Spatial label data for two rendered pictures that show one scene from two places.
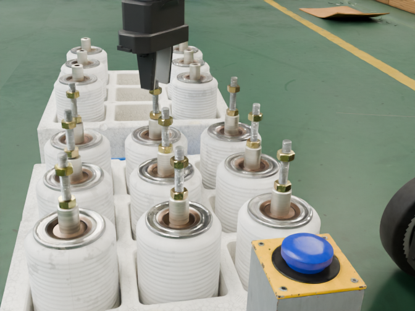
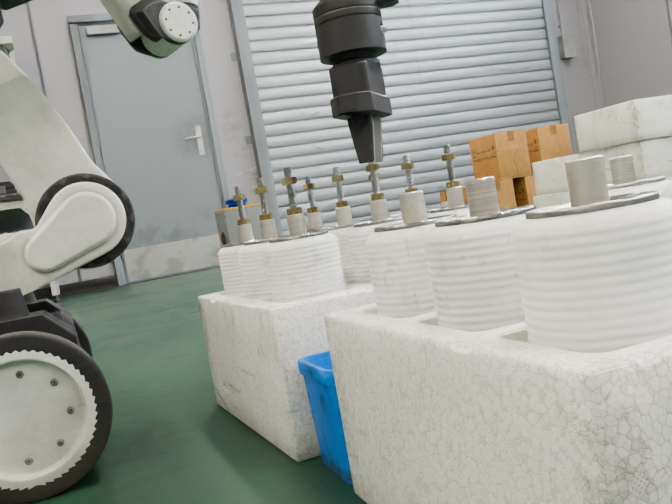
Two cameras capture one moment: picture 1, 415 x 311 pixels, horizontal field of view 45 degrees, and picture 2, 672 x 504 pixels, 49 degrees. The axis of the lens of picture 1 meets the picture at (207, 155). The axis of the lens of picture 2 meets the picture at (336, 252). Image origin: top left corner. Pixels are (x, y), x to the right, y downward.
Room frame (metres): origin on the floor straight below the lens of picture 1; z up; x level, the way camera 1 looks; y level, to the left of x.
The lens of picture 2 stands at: (1.65, -0.16, 0.27)
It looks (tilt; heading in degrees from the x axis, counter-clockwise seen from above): 3 degrees down; 170
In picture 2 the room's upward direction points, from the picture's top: 10 degrees counter-clockwise
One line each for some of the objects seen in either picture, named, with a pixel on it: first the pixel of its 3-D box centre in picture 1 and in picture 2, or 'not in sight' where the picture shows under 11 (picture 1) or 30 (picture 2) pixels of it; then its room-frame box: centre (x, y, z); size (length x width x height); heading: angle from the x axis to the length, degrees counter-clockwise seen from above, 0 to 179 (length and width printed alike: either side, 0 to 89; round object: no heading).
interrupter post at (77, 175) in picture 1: (73, 168); not in sight; (0.57, 0.17, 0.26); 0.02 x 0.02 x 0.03
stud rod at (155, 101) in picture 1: (155, 103); (375, 183); (0.71, 0.08, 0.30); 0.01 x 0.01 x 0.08
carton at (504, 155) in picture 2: not in sight; (499, 157); (-2.87, 1.86, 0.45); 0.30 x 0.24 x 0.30; 12
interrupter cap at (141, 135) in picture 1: (156, 136); (381, 222); (0.71, 0.08, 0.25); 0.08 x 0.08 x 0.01
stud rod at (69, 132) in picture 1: (70, 139); (409, 179); (0.57, 0.17, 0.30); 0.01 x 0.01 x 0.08
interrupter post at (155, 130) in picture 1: (155, 128); (380, 212); (0.71, 0.08, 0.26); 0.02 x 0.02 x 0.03
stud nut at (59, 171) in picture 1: (63, 168); not in sight; (0.45, 0.14, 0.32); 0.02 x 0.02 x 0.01; 24
